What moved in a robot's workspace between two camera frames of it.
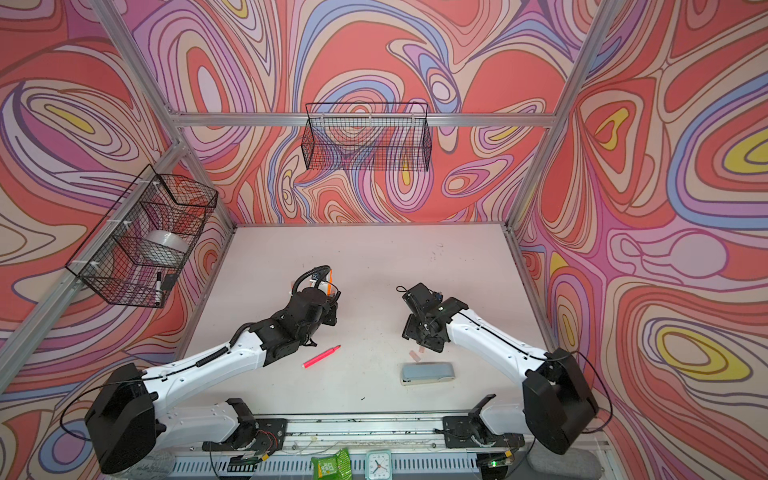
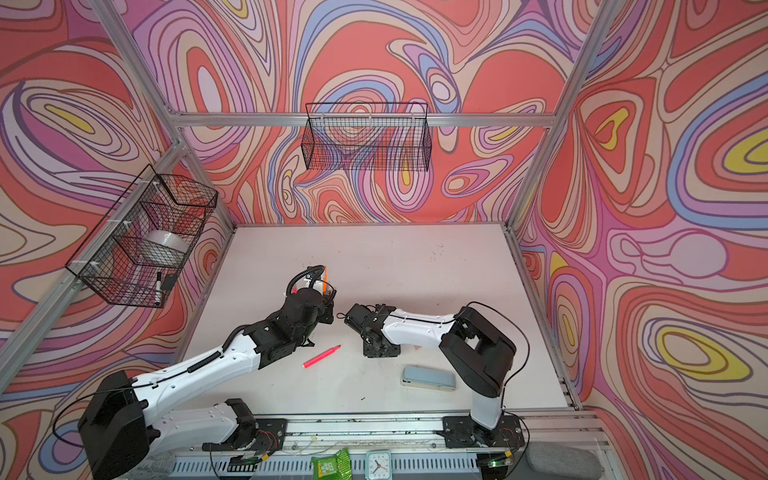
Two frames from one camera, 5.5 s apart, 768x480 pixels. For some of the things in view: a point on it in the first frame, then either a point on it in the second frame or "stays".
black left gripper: (330, 298) stays
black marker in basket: (159, 292) stays
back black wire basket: (367, 137) stays
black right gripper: (417, 318) to (359, 318)
